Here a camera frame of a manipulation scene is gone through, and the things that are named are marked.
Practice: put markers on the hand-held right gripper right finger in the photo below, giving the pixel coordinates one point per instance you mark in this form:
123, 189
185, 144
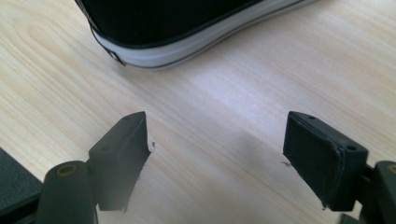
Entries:
323, 161

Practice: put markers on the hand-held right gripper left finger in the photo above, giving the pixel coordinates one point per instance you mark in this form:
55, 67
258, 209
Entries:
120, 161

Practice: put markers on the black canvas shoe white sole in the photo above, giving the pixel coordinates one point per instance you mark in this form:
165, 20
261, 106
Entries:
162, 25

